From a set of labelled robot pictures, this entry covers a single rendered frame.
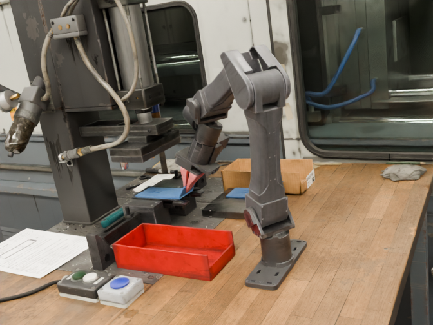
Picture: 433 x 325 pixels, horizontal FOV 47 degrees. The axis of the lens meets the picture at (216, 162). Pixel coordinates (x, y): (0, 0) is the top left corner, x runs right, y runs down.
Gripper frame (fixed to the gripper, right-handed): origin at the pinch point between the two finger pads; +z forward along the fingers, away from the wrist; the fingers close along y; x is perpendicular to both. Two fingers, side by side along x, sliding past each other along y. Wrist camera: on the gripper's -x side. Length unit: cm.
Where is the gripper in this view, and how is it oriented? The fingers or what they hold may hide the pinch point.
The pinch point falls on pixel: (187, 188)
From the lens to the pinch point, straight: 130.4
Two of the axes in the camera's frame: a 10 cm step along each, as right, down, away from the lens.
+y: -8.3, -4.8, 2.9
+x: -4.5, 2.7, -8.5
